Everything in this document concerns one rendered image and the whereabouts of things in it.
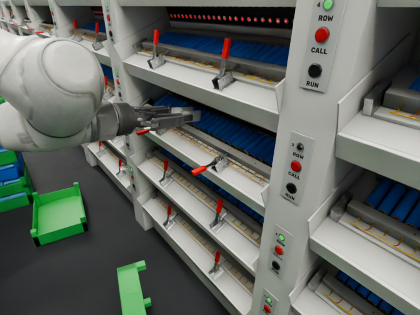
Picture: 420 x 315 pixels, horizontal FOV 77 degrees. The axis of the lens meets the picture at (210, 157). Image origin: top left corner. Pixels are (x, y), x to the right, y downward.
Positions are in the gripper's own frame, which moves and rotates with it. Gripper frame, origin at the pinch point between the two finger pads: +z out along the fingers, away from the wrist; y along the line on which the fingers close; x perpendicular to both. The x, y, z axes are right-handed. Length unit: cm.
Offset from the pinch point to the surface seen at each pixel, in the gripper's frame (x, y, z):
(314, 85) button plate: -15.8, -38.5, -6.9
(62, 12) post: -21, 97, -8
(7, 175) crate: 49, 78, -40
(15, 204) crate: 65, 79, -39
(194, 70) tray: -12.2, -5.2, -2.7
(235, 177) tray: 7.6, -22.9, -1.5
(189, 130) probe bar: 3.9, -1.9, -0.1
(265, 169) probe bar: 3.4, -28.5, 0.9
